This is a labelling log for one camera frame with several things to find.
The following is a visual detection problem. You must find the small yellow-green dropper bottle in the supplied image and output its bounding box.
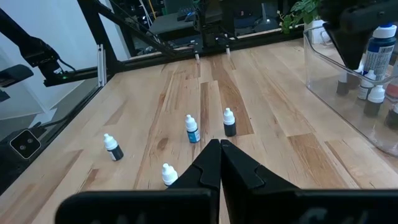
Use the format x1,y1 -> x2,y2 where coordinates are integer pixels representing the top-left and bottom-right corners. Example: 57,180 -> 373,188
363,85 -> 386,118

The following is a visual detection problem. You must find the large pink food coloring bottle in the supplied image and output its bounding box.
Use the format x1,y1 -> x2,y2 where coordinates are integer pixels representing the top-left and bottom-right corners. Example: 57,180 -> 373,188
384,62 -> 398,102

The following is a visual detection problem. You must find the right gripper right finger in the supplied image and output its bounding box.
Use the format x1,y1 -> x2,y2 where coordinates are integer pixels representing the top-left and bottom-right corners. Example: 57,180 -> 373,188
220,139 -> 398,224

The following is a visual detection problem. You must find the large blue food coloring bottle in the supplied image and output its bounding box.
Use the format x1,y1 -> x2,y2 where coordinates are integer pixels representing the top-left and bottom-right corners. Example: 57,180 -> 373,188
362,23 -> 398,82

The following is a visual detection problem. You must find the small black dropper bottle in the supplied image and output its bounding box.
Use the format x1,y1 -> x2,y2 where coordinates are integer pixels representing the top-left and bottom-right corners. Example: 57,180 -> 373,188
103,133 -> 124,162
223,107 -> 237,138

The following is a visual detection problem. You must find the small green dropper bottle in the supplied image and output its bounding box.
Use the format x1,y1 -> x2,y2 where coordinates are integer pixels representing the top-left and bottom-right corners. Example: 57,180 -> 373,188
161,162 -> 179,187

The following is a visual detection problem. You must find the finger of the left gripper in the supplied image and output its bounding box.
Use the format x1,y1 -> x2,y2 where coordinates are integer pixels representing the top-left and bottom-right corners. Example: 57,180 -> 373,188
348,27 -> 374,70
323,26 -> 354,70

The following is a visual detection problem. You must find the dark grey desk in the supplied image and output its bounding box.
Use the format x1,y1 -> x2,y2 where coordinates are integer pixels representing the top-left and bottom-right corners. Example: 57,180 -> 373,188
148,11 -> 203,35

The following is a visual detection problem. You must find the broad-leaf plant in white pot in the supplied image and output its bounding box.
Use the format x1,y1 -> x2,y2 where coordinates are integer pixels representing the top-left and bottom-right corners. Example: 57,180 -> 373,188
277,0 -> 324,44

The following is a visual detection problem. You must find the small blue dropper bottle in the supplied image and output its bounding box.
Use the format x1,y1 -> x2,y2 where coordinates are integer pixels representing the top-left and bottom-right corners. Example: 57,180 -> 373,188
185,114 -> 201,144

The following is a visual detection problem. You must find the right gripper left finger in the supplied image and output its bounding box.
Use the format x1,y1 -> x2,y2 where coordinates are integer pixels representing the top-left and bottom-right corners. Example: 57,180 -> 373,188
55,139 -> 222,224

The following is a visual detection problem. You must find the clear plastic bin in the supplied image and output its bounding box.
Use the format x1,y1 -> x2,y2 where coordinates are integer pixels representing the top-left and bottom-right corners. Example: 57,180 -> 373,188
303,24 -> 398,158

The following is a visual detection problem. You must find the silver aluminium bracket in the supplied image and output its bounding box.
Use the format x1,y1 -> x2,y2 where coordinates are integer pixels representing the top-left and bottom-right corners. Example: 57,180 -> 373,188
97,44 -> 107,88

